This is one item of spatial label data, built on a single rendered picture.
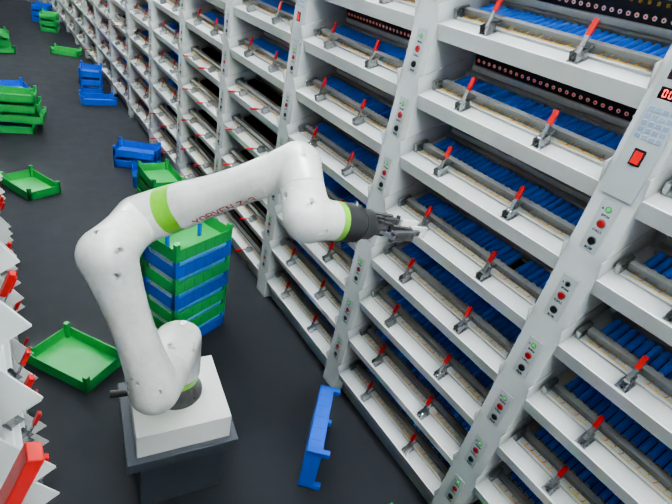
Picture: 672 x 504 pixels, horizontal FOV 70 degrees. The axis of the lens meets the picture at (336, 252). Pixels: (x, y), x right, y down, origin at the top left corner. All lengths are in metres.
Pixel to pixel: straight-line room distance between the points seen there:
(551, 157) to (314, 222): 0.58
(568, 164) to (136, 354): 1.09
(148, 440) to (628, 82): 1.47
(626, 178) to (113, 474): 1.72
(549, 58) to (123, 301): 1.10
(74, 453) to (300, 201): 1.30
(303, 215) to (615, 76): 0.70
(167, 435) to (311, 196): 0.85
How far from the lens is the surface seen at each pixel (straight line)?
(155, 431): 1.53
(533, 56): 1.29
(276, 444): 1.97
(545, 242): 1.28
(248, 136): 2.62
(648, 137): 1.14
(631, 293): 1.22
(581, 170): 1.21
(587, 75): 1.22
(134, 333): 1.21
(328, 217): 1.01
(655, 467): 1.40
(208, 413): 1.56
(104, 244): 1.10
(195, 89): 3.29
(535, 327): 1.33
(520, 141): 1.29
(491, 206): 1.37
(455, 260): 1.46
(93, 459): 1.96
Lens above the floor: 1.58
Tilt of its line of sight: 31 degrees down
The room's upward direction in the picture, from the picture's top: 13 degrees clockwise
